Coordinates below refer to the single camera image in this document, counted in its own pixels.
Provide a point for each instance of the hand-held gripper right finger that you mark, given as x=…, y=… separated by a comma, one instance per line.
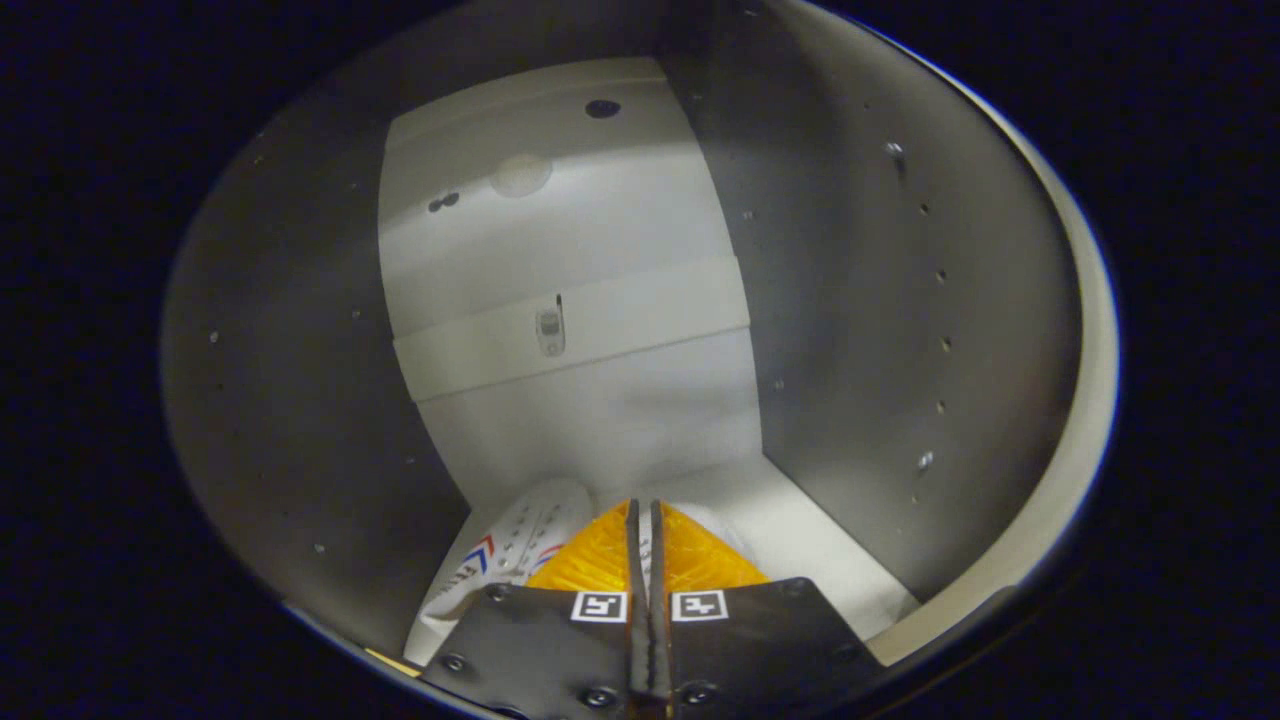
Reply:
x=760, y=640

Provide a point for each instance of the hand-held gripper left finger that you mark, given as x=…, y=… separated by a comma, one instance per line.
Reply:
x=540, y=640

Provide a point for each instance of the white shoe with striped print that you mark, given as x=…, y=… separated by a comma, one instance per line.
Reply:
x=510, y=550

